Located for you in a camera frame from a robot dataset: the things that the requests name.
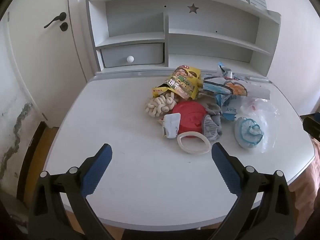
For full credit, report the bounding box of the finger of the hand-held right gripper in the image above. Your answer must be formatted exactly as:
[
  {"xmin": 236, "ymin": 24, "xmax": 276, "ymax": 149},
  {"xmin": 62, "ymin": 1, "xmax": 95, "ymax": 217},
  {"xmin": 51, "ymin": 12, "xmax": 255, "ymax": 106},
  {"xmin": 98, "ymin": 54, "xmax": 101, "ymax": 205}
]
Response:
[{"xmin": 302, "ymin": 114, "xmax": 320, "ymax": 139}]

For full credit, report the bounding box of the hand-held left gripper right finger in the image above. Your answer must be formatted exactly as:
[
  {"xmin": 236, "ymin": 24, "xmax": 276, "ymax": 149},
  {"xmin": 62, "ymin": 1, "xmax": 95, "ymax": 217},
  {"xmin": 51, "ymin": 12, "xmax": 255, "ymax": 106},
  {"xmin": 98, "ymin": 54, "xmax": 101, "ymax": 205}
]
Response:
[{"xmin": 211, "ymin": 142, "xmax": 297, "ymax": 240}]

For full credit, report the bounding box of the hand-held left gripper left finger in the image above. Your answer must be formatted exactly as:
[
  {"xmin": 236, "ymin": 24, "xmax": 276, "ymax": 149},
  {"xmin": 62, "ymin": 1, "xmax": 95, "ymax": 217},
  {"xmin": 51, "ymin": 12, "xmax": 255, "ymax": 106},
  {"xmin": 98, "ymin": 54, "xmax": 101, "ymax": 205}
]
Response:
[{"xmin": 27, "ymin": 143, "xmax": 118, "ymax": 240}]

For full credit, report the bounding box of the blue snack wrapper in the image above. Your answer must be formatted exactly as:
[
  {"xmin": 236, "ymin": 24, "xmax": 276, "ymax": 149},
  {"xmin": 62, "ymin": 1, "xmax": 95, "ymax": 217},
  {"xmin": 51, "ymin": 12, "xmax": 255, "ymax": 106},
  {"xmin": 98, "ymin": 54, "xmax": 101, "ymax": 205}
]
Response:
[{"xmin": 202, "ymin": 74, "xmax": 248, "ymax": 97}]

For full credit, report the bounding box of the cream knotted rope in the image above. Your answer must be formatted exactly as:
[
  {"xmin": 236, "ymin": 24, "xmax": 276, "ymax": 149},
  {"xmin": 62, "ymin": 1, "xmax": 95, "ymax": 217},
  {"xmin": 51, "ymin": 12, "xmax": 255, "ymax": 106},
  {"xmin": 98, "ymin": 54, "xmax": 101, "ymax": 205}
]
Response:
[{"xmin": 143, "ymin": 92, "xmax": 178, "ymax": 118}]

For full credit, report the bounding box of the white cap with blue elastic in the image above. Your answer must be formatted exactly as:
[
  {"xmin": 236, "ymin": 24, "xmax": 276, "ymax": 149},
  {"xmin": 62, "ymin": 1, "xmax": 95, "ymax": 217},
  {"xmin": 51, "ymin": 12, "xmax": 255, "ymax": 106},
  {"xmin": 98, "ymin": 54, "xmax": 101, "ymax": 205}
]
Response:
[{"xmin": 234, "ymin": 116, "xmax": 264, "ymax": 150}]

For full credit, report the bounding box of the grey sock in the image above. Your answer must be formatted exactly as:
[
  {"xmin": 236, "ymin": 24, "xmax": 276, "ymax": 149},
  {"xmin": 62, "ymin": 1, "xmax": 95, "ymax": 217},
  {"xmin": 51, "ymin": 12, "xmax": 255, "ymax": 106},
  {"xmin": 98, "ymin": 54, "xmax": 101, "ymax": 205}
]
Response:
[{"xmin": 201, "ymin": 102, "xmax": 223, "ymax": 142}]

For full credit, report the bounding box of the clear plastic bag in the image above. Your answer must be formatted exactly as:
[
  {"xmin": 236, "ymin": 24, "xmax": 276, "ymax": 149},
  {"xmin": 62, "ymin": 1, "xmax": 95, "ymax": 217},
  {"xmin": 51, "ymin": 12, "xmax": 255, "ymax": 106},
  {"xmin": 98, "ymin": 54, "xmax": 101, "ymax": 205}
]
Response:
[{"xmin": 239, "ymin": 97, "xmax": 280, "ymax": 154}]

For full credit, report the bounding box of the red round lid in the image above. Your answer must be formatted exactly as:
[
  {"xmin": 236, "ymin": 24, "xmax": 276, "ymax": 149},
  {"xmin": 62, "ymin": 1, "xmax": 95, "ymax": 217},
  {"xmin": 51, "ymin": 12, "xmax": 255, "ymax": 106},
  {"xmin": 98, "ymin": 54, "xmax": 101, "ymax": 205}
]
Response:
[{"xmin": 172, "ymin": 101, "xmax": 208, "ymax": 139}]

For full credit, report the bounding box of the torn blue white packet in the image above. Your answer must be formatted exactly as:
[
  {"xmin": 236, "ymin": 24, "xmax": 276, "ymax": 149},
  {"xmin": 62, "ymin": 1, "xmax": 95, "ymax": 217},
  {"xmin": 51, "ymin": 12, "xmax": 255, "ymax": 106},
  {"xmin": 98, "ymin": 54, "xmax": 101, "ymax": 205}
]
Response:
[{"xmin": 215, "ymin": 94, "xmax": 238, "ymax": 122}]

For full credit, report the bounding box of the white paper wrapper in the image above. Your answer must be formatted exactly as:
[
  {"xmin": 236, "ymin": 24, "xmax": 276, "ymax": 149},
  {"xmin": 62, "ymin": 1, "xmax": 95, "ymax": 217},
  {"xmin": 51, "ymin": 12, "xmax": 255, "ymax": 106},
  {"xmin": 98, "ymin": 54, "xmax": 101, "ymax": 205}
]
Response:
[{"xmin": 235, "ymin": 76, "xmax": 272, "ymax": 100}]

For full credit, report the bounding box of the small white packet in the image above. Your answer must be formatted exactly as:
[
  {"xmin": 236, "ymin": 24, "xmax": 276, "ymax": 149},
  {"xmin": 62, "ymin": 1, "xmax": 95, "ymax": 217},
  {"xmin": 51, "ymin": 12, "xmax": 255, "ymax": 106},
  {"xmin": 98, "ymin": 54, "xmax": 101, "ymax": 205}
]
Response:
[{"xmin": 162, "ymin": 113, "xmax": 181, "ymax": 139}]

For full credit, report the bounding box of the yellow snack bag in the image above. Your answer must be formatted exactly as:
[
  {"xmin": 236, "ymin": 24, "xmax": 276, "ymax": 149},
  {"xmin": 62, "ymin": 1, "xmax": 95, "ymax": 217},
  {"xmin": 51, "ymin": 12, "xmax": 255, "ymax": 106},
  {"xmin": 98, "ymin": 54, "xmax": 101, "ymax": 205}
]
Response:
[{"xmin": 152, "ymin": 64, "xmax": 202, "ymax": 100}]

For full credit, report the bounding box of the white door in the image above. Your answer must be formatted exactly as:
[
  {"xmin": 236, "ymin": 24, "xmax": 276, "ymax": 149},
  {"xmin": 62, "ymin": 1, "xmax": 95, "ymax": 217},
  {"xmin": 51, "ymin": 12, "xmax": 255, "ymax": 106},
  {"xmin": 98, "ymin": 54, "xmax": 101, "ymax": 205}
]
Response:
[{"xmin": 0, "ymin": 0, "xmax": 87, "ymax": 130}]

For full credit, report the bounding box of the grey hutch drawer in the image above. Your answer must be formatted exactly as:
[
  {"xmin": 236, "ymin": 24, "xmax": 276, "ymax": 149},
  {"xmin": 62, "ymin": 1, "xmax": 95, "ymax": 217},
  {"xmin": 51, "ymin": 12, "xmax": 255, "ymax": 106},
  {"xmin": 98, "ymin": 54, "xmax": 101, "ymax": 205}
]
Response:
[{"xmin": 101, "ymin": 42, "xmax": 165, "ymax": 68}]

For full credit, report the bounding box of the white desk hutch shelf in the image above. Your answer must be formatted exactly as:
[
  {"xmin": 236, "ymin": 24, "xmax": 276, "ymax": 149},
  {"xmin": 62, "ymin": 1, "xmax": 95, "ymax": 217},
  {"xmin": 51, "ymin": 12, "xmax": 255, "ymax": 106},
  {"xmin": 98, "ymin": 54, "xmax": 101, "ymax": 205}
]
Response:
[{"xmin": 85, "ymin": 0, "xmax": 282, "ymax": 77}]

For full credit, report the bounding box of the white plastic ring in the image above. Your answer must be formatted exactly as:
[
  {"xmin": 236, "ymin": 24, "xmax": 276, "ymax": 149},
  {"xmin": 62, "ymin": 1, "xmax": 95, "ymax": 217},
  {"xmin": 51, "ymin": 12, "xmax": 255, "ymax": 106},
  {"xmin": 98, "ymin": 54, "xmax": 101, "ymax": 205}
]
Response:
[{"xmin": 177, "ymin": 132, "xmax": 212, "ymax": 155}]

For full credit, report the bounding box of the black door handle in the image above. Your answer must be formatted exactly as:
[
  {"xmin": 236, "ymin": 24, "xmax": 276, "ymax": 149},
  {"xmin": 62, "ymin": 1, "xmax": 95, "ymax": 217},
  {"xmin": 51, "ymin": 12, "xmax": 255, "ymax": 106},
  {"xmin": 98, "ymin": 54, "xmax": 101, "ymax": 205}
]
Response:
[{"xmin": 44, "ymin": 12, "xmax": 67, "ymax": 29}]

